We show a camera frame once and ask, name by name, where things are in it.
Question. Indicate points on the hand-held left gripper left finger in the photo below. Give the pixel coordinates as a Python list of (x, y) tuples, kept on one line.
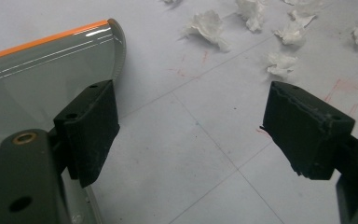
[(87, 137)]

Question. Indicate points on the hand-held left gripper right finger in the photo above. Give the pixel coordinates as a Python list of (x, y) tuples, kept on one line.
[(304, 133)]

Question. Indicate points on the grey dustpan with orange edge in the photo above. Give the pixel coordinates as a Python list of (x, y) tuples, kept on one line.
[(43, 77)]

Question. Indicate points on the white gridded table mat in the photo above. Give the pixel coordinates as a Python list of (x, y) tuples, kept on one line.
[(183, 155)]

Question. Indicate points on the scattered white paper scraps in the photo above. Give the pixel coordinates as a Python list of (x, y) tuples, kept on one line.
[(208, 26)]

